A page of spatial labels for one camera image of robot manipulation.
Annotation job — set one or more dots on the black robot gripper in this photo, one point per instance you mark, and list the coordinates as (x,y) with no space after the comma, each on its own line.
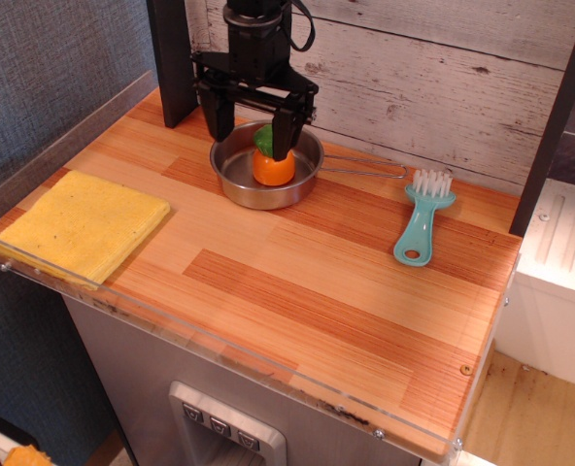
(255,72)

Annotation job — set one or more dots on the fat orange toy carrot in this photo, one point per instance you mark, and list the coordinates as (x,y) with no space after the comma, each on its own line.
(266,170)

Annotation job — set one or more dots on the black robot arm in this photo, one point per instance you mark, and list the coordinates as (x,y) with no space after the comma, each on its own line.
(256,6)

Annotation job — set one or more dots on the small steel pan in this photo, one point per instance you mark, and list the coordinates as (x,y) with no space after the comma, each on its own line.
(251,177)

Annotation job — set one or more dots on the teal dish brush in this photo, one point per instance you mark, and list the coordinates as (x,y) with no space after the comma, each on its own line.
(429,191)

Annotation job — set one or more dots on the folded yellow cloth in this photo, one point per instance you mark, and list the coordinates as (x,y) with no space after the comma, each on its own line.
(82,229)

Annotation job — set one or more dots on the grey toy fridge cabinet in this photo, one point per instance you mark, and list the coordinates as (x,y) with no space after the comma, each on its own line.
(136,369)

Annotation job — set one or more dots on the clear acrylic front guard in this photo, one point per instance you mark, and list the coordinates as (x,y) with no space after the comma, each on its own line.
(363,369)

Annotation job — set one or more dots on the silver dispenser panel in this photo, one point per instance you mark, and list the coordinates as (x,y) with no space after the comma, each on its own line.
(214,433)

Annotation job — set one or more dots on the white toy sink unit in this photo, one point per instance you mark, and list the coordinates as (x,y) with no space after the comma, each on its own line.
(536,325)

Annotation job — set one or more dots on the orange object bottom left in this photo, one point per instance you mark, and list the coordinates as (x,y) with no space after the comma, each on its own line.
(27,456)

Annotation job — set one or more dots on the dark right frame post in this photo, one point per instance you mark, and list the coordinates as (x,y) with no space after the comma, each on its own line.
(545,154)

